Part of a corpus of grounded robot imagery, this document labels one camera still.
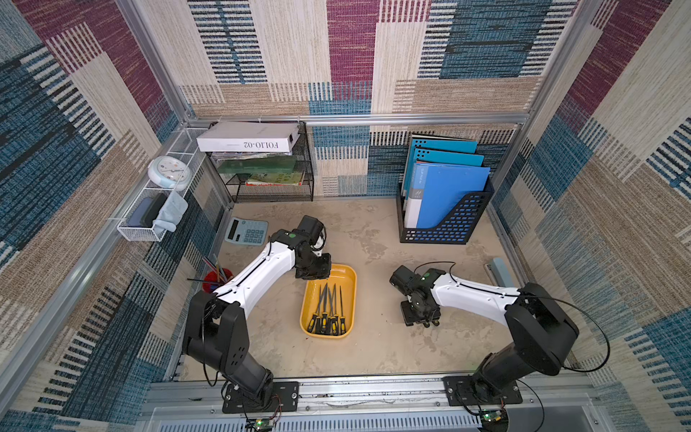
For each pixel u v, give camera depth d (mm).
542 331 441
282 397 734
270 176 1012
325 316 870
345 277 939
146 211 649
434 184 915
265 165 989
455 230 992
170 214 682
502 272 985
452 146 994
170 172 747
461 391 731
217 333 438
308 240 671
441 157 940
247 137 777
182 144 871
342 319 871
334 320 867
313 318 870
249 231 1080
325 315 871
